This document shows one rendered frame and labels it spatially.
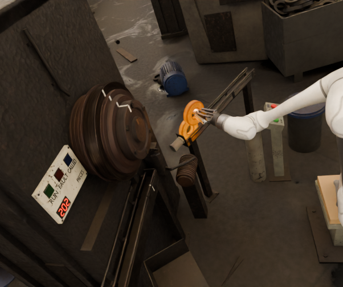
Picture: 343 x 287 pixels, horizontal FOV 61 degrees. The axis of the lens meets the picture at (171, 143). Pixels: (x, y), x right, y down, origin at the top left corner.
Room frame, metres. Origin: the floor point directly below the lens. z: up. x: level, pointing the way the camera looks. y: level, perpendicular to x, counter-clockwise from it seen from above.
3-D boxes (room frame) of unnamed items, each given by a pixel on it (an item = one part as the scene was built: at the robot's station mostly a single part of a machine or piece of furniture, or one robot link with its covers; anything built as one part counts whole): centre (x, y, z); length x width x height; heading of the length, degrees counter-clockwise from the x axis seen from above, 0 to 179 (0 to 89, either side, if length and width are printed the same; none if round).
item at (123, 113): (1.14, 0.13, 1.11); 0.28 x 0.06 x 0.28; 156
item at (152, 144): (1.40, 0.14, 0.68); 0.11 x 0.08 x 0.24; 66
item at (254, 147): (1.53, -0.56, 0.26); 0.12 x 0.12 x 0.52
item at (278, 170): (1.50, -0.73, 0.31); 0.24 x 0.16 x 0.62; 156
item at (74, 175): (0.91, 0.46, 1.15); 0.26 x 0.02 x 0.18; 156
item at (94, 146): (1.18, 0.22, 1.11); 0.47 x 0.06 x 0.47; 156
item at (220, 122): (1.25, -0.31, 0.88); 0.09 x 0.06 x 0.09; 121
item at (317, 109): (1.69, -1.07, 0.22); 0.32 x 0.32 x 0.43
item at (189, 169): (1.42, -0.04, 0.27); 0.22 x 0.13 x 0.53; 156
